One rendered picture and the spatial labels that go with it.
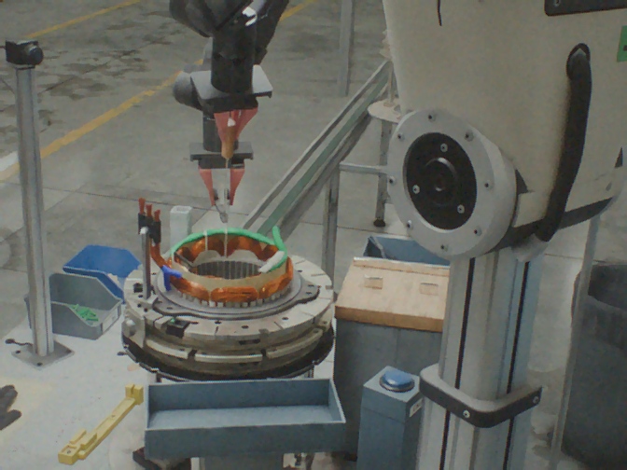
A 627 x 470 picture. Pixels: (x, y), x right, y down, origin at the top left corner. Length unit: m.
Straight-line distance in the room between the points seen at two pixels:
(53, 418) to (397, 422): 0.67
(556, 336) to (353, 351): 2.38
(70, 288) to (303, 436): 1.01
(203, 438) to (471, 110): 0.55
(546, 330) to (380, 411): 2.57
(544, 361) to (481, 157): 2.80
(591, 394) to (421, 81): 2.16
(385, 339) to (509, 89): 0.73
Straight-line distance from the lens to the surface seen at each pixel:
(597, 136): 0.97
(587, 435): 3.07
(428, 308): 1.51
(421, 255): 1.77
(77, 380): 1.86
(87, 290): 2.10
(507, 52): 0.85
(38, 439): 1.71
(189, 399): 1.30
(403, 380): 1.35
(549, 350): 3.75
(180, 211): 1.53
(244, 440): 1.21
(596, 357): 2.93
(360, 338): 1.52
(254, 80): 1.34
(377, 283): 1.56
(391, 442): 1.37
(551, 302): 4.13
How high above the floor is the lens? 1.73
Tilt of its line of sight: 22 degrees down
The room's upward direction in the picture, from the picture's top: 3 degrees clockwise
